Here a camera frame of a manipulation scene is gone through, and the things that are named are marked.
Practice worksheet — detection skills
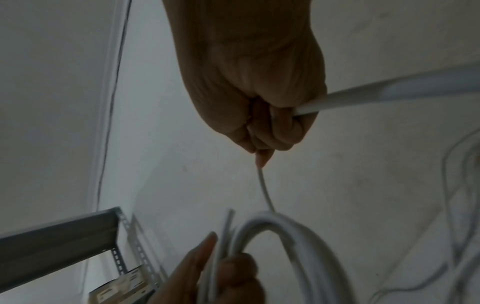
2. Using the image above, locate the loose white cable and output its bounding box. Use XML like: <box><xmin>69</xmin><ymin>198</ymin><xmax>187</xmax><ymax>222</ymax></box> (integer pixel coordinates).
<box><xmin>367</xmin><ymin>127</ymin><xmax>480</xmax><ymax>304</ymax></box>

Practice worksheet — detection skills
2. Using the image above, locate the person's left hand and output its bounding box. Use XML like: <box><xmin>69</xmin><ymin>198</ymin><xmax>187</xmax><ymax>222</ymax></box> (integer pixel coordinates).
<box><xmin>148</xmin><ymin>231</ymin><xmax>268</xmax><ymax>304</ymax></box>

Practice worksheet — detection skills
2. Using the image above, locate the white cardboard box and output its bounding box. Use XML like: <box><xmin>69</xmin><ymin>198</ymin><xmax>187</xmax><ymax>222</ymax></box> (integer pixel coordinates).
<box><xmin>88</xmin><ymin>265</ymin><xmax>157</xmax><ymax>304</ymax></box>

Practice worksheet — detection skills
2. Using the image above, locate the white cable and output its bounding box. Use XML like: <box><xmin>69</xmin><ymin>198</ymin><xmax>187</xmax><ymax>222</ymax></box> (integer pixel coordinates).
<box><xmin>196</xmin><ymin>61</ymin><xmax>480</xmax><ymax>304</ymax></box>
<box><xmin>367</xmin><ymin>127</ymin><xmax>480</xmax><ymax>304</ymax></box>

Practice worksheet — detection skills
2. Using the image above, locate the grey metal shelf rack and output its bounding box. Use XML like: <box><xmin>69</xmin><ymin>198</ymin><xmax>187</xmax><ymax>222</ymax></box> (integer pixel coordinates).
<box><xmin>0</xmin><ymin>207</ymin><xmax>168</xmax><ymax>304</ymax></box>

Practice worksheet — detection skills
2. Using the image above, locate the person's right hand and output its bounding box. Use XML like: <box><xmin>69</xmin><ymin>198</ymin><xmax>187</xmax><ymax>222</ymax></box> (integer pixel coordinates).
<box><xmin>162</xmin><ymin>0</ymin><xmax>328</xmax><ymax>168</ymax></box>

